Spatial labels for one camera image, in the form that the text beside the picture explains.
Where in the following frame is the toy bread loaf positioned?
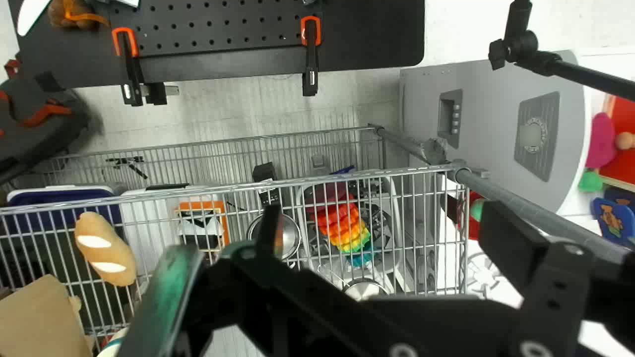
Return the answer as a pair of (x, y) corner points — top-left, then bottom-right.
(71, 210), (138, 290)

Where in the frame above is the silver wire shelf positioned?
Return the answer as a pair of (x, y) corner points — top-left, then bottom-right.
(0, 123), (488, 353)

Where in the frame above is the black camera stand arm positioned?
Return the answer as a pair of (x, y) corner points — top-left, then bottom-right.
(486, 0), (635, 103)

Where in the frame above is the green toy ball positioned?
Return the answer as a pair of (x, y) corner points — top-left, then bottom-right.
(575, 169), (605, 196)

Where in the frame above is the blue storage container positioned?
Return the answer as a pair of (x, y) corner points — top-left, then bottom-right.
(3, 184), (125, 234)

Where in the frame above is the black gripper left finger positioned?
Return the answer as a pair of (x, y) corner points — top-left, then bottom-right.
(117, 244), (208, 357)

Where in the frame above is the orange rimmed small box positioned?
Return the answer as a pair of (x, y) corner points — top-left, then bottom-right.
(172, 200), (232, 252)

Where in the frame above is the black perforated pegboard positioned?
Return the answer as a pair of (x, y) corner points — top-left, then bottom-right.
(9, 0), (426, 89)

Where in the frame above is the toy kitchen stove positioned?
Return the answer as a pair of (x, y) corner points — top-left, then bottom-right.
(396, 50), (589, 214)

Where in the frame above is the silver pan lid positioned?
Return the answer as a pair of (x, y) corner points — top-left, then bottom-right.
(244, 210), (305, 262)

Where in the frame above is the orange black bar clamp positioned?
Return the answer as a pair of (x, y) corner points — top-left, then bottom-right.
(297, 14), (325, 99)
(109, 26), (168, 109)

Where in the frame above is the pink toy piece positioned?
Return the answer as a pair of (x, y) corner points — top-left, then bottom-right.
(583, 111), (621, 171)

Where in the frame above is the rainbow stacking toy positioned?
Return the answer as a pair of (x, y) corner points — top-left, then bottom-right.
(313, 200), (373, 268)

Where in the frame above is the red toy block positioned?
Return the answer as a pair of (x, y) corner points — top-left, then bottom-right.
(601, 95), (635, 188)

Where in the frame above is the black backpack with red straps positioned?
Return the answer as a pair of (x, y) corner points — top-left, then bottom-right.
(0, 57), (103, 184)

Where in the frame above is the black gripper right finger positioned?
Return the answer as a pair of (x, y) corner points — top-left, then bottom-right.
(476, 196), (601, 357)

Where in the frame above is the cardboard box on shelf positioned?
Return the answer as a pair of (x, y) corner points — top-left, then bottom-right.
(0, 274), (95, 357)

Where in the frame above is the blue toy piece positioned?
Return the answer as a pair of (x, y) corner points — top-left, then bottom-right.
(589, 186), (635, 248)

